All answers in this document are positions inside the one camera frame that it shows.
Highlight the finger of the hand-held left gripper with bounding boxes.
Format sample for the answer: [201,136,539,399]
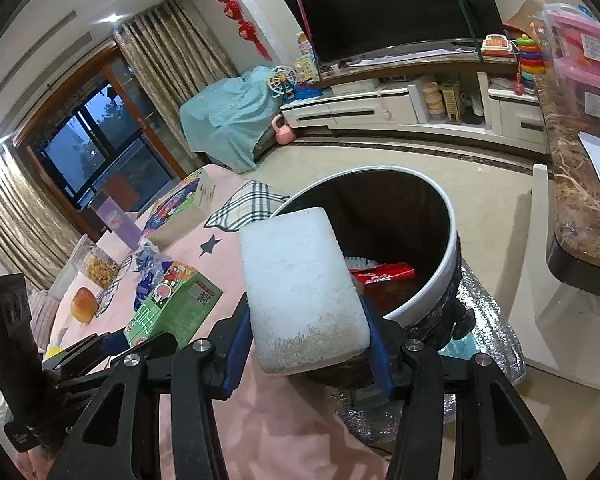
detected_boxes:
[125,332,179,362]
[42,331,129,378]

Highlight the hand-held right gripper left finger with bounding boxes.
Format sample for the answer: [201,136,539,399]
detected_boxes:
[45,292,254,480]

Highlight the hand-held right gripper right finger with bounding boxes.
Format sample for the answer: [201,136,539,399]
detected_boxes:
[357,292,569,480]

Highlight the green cartoon box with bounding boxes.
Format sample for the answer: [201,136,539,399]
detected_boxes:
[124,260,224,351]

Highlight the red drink pouch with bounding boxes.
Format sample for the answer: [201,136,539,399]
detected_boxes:
[349,262,416,286]

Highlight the round white trash bin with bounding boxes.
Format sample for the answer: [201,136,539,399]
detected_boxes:
[267,169,464,392]

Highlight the white foam block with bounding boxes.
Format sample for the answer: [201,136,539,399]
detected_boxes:
[238,206,372,376]

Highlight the orange fruit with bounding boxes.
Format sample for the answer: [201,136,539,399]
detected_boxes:
[70,286,99,324]

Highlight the blue plastic bag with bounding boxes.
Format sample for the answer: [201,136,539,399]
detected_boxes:
[132,247,174,311]

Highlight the clear bag of yellow snacks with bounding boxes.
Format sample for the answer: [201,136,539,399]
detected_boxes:
[77,235,121,291]

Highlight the silver insulated bag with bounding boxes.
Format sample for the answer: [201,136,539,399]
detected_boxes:
[330,255,527,444]

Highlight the purple box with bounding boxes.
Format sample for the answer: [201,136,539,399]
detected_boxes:
[96,207,141,251]

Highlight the beige patterned curtain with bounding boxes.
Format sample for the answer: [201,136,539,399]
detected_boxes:
[112,0,241,181]
[0,142,89,291]

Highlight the colourful cartoon box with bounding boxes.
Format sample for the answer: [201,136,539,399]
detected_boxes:
[142,167,220,251]

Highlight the white furniture panel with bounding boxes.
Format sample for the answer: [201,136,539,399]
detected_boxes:
[500,162,600,397]

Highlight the wooden-framed glass door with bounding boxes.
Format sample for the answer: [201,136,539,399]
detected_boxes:
[12,42,191,241]

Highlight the pink kettlebell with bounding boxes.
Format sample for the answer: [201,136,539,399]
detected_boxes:
[271,114,295,147]

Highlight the teal cloth cover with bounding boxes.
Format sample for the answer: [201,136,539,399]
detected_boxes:
[180,66,301,174]

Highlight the brown marble counter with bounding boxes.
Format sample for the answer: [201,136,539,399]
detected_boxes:
[532,72,600,289]

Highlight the white television cabinet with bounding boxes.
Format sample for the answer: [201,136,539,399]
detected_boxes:
[280,52,549,154]

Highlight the stack of cream containers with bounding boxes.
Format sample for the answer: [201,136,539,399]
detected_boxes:
[425,82,446,119]

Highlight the tan slatted box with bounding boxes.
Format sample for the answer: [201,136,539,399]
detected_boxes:
[441,82,464,124]

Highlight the blue plastic toy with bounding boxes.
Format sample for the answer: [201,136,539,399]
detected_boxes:
[292,82,325,101]

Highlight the ferris wheel toy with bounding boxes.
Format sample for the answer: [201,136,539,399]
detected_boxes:
[267,64,297,101]

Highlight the colourful toy house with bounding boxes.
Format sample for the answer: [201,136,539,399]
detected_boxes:
[294,55,321,84]

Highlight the toy cash register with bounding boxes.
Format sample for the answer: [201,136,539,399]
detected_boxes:
[481,33,516,59]

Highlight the pink lidded storage box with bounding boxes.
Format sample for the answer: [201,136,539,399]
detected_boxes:
[542,2,600,69]
[552,57,600,126]

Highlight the black television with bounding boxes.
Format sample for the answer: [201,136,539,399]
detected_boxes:
[276,0,506,69]

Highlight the brown cardboard box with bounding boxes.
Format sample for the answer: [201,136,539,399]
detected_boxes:
[502,0,549,36]

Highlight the wire basket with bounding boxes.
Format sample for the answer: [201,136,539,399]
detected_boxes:
[82,255,134,319]

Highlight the rainbow stacking ring toy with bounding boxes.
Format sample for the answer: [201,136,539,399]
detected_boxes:
[516,34,546,96]

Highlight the red hanging decoration string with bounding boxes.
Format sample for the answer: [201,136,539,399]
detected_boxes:
[200,0,272,60]

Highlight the green strap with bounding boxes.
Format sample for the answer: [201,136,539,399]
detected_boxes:
[440,0,486,64]

